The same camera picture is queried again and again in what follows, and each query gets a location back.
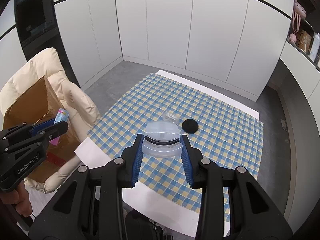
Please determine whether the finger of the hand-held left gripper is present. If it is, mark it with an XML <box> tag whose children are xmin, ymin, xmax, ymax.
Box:
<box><xmin>5</xmin><ymin>122</ymin><xmax>69</xmax><ymax>153</ymax></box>
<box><xmin>0</xmin><ymin>118</ymin><xmax>54</xmax><ymax>140</ymax></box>

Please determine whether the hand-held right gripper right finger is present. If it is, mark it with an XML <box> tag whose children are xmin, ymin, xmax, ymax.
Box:
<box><xmin>180</xmin><ymin>134</ymin><xmax>293</xmax><ymax>240</ymax></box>

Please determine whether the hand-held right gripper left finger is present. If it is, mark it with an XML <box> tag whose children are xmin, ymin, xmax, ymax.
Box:
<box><xmin>28</xmin><ymin>134</ymin><xmax>144</xmax><ymax>240</ymax></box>

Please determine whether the small purple tube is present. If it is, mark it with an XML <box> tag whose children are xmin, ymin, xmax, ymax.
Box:
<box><xmin>50</xmin><ymin>108</ymin><xmax>69</xmax><ymax>145</ymax></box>

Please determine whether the brown cardboard box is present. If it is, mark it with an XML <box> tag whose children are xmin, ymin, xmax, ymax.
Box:
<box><xmin>2</xmin><ymin>76</ymin><xmax>82</xmax><ymax>184</ymax></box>

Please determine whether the small clear labelled case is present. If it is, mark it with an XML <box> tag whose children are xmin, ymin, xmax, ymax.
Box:
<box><xmin>161</xmin><ymin>111</ymin><xmax>179</xmax><ymax>124</ymax></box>

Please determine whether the person's left hand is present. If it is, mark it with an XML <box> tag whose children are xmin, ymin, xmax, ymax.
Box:
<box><xmin>0</xmin><ymin>180</ymin><xmax>33</xmax><ymax>215</ymax></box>

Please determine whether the cream padded armchair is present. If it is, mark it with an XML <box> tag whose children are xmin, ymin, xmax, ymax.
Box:
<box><xmin>0</xmin><ymin>47</ymin><xmax>102</xmax><ymax>194</ymax></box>

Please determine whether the white table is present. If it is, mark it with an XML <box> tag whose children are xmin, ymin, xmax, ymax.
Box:
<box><xmin>74</xmin><ymin>70</ymin><xmax>260</xmax><ymax>238</ymax></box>

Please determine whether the blue yellow checkered tablecloth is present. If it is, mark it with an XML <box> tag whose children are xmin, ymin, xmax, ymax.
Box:
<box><xmin>86</xmin><ymin>72</ymin><xmax>264</xmax><ymax>224</ymax></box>

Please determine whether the white curved counter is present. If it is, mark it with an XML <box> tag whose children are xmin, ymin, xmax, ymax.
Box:
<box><xmin>279</xmin><ymin>41</ymin><xmax>320</xmax><ymax>110</ymax></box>

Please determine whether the brown patterned box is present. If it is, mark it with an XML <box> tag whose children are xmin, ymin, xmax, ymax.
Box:
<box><xmin>297</xmin><ymin>31</ymin><xmax>313</xmax><ymax>48</ymax></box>

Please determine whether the white spray bottle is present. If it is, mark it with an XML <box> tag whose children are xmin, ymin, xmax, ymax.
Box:
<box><xmin>310</xmin><ymin>32</ymin><xmax>320</xmax><ymax>60</ymax></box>

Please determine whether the pink plush toy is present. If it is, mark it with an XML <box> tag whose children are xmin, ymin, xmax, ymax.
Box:
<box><xmin>293</xmin><ymin>0</ymin><xmax>307</xmax><ymax>18</ymax></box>

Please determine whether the black glass wall panel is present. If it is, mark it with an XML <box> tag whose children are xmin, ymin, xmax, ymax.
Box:
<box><xmin>14</xmin><ymin>0</ymin><xmax>80</xmax><ymax>88</ymax></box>

